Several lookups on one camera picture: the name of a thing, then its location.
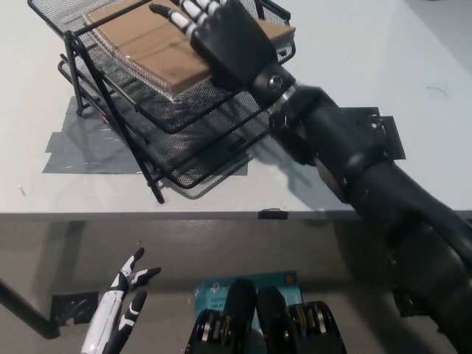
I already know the small black tape strip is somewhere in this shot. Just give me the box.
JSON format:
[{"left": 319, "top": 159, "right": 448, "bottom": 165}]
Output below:
[{"left": 257, "top": 208, "right": 288, "bottom": 221}]

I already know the black mesh file tray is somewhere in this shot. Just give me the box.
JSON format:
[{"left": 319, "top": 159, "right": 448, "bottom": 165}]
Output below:
[{"left": 26, "top": 0, "right": 298, "bottom": 204}]

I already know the grey tape patch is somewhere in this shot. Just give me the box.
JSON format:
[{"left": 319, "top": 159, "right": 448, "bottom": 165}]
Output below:
[{"left": 41, "top": 95, "right": 249, "bottom": 176}]

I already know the black desk leg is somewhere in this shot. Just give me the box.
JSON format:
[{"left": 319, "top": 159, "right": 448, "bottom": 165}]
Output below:
[{"left": 0, "top": 278, "right": 58, "bottom": 340}]

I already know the brown spiral notebook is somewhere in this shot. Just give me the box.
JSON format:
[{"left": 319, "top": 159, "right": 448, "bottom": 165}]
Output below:
[{"left": 81, "top": 0, "right": 298, "bottom": 103}]

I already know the black floor tape patch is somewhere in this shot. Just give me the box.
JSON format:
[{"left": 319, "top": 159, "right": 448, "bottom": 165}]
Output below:
[
  {"left": 50, "top": 291, "right": 100, "bottom": 327},
  {"left": 392, "top": 289, "right": 417, "bottom": 318}
]

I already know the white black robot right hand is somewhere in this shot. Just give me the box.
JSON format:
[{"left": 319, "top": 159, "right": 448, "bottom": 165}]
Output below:
[{"left": 149, "top": 0, "right": 278, "bottom": 89}]

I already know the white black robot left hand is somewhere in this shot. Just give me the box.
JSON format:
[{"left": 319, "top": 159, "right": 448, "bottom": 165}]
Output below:
[{"left": 80, "top": 247, "right": 162, "bottom": 354}]

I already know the black teal robot body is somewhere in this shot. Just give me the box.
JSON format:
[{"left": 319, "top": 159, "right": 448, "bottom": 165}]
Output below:
[{"left": 186, "top": 271, "right": 347, "bottom": 354}]

